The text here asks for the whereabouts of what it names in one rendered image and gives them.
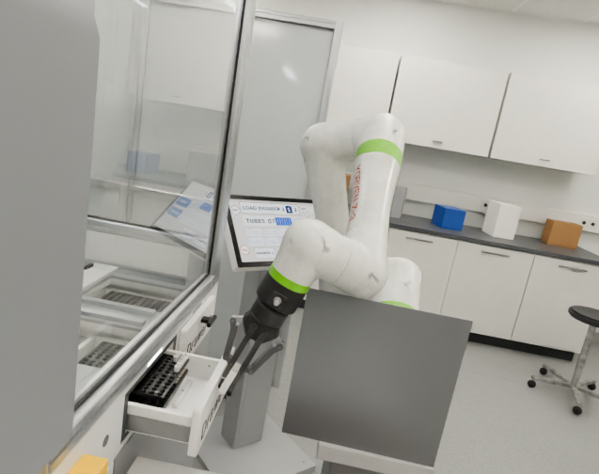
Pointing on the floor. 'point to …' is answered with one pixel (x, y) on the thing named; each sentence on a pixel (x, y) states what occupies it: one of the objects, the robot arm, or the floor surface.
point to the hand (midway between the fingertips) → (228, 378)
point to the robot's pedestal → (363, 462)
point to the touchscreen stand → (251, 417)
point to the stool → (580, 356)
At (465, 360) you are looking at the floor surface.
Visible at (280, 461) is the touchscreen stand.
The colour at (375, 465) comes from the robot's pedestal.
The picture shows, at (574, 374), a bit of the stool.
